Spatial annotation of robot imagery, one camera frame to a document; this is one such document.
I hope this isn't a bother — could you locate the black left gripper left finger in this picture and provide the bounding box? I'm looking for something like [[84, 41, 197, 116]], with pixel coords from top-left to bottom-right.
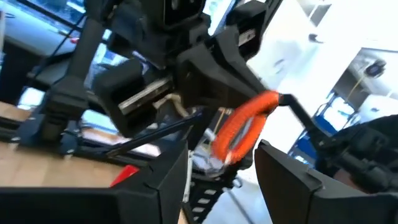
[[0, 139, 190, 224]]

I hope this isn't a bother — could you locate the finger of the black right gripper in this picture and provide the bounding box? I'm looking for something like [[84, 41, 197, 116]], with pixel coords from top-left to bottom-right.
[[214, 27, 269, 104], [176, 42, 238, 109]]

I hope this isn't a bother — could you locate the red plastic basket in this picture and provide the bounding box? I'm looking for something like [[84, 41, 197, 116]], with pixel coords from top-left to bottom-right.
[[109, 164, 141, 188]]

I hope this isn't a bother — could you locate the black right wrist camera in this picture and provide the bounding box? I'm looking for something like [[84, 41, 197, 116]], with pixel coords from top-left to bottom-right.
[[161, 0, 208, 30]]

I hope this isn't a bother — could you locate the red spiral coil wristband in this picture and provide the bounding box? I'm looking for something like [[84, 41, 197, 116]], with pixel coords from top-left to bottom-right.
[[212, 90, 280, 166]]

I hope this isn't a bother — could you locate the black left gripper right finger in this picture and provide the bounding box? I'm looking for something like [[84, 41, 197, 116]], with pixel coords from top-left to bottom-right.
[[254, 139, 398, 224]]

